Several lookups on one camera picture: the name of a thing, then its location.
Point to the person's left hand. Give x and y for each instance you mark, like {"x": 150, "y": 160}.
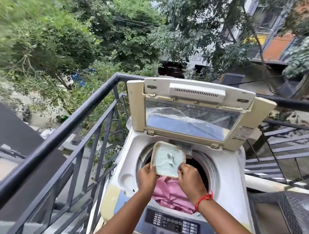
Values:
{"x": 147, "y": 177}

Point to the person's right hand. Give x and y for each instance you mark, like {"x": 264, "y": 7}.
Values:
{"x": 192, "y": 182}

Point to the person's right thumb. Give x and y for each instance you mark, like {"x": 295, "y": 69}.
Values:
{"x": 180, "y": 174}

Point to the person's left thumb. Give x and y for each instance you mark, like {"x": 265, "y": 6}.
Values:
{"x": 152, "y": 170}

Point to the beige lint filter tray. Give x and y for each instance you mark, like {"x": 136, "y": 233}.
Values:
{"x": 168, "y": 159}

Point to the person's left forearm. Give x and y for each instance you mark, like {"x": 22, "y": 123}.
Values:
{"x": 125, "y": 212}

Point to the person's right forearm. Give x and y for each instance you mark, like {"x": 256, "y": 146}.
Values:
{"x": 223, "y": 217}

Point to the white top-load washing machine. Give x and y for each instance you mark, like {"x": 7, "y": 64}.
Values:
{"x": 173, "y": 183}

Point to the pink cloth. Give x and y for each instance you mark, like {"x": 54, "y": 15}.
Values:
{"x": 170, "y": 194}

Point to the red thread wristband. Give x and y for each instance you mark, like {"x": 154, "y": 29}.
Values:
{"x": 204, "y": 199}

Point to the clear plastic sheet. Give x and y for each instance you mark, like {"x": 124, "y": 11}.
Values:
{"x": 183, "y": 120}

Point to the beige washing machine lid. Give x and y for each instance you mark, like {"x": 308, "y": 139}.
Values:
{"x": 195, "y": 111}

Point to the black metal balcony railing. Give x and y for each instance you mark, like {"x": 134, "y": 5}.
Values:
{"x": 72, "y": 144}

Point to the blue object among trees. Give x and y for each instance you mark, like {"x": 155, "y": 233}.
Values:
{"x": 78, "y": 78}

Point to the orange and grey building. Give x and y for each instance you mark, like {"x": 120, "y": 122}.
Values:
{"x": 265, "y": 36}

